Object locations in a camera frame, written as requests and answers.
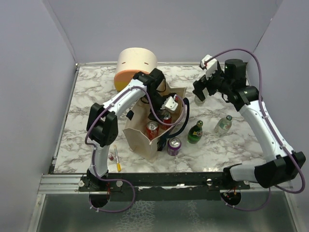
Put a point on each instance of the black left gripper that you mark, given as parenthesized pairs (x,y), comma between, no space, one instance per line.
(157,109)

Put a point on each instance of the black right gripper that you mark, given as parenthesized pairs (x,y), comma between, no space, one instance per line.
(200,85)

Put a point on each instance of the red cola can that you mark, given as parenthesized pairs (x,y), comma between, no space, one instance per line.
(152,130)
(165,117)

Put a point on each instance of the cream canvas tote bag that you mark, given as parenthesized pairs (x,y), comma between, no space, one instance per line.
(136,133)

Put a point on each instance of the green glass bottle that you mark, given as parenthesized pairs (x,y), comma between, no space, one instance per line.
(195,133)

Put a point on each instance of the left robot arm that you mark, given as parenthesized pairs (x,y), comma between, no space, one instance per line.
(102,125)

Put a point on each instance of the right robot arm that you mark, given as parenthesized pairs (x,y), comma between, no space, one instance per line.
(282,162)

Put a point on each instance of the purple soda can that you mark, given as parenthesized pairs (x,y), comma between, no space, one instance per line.
(174,146)

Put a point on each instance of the clear plastic bottle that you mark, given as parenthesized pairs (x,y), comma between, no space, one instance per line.
(223,126)

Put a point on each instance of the round drawer storage box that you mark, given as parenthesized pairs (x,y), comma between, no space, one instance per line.
(131,61)

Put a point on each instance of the yellow capped pen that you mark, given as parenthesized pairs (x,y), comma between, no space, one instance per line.
(117,159)

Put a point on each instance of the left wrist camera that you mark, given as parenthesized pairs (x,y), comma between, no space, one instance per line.
(170,105)

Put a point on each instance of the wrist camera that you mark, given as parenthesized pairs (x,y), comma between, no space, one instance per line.
(170,105)
(209,65)

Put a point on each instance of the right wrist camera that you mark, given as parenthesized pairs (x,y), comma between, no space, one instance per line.
(209,65)

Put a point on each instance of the black mounting rail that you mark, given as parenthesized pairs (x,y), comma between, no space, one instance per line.
(123,187)

